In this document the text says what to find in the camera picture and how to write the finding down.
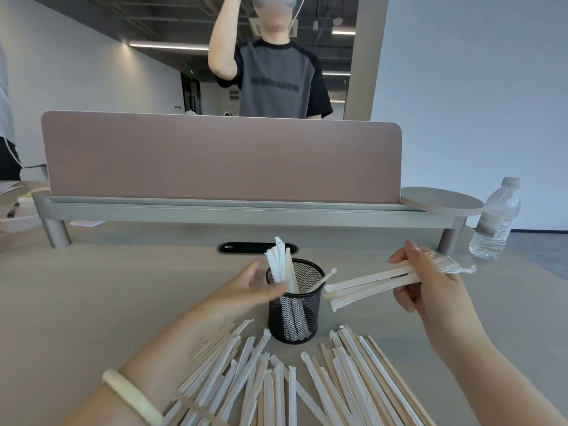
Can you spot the person's right hand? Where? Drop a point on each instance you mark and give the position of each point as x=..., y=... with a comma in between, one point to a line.
x=443, y=306

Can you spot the person's left hand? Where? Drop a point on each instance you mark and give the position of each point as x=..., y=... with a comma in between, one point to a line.
x=230, y=297

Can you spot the person's right thumb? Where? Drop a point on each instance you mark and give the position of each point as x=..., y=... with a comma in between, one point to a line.
x=406, y=257

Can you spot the person's left thumb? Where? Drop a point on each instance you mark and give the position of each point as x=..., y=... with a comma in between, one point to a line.
x=254, y=269

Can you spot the bundle of chopsticks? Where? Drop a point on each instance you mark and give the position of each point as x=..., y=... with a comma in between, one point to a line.
x=368, y=286

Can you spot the person's right forearm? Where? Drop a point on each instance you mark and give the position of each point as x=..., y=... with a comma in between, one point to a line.
x=501, y=385

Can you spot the person's left forearm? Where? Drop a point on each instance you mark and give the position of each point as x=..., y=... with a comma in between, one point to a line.
x=168, y=350

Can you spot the bunch of wrapped chopsticks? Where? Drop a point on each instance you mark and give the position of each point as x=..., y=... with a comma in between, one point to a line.
x=279, y=266

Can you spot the black mesh pen holder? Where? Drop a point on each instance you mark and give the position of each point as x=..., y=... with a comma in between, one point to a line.
x=296, y=314

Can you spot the round beige tray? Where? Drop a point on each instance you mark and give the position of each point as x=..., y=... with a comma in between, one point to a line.
x=441, y=201

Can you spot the clear plastic water bottle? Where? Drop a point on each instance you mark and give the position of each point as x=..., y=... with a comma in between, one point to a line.
x=495, y=221

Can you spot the pink desk divider panel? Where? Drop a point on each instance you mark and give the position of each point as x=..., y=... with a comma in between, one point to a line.
x=222, y=157

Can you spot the pile of wrapped chopsticks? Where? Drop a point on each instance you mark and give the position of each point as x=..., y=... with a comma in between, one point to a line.
x=284, y=385

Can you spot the white jade bangle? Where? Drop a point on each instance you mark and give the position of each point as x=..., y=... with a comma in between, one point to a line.
x=133, y=394

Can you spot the dark door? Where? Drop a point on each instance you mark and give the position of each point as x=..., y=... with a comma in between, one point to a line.
x=191, y=95

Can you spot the white oval tray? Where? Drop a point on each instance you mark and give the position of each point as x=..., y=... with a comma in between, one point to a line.
x=22, y=217

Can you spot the long ceiling light strip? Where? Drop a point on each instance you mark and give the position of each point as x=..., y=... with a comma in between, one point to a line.
x=168, y=45

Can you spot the black marker pen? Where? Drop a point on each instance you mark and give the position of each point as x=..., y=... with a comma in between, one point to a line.
x=12, y=210

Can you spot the white paper sheet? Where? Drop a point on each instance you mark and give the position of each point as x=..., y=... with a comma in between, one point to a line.
x=8, y=187

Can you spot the grey desk shelf rail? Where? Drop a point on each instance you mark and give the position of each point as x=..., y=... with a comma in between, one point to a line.
x=248, y=214

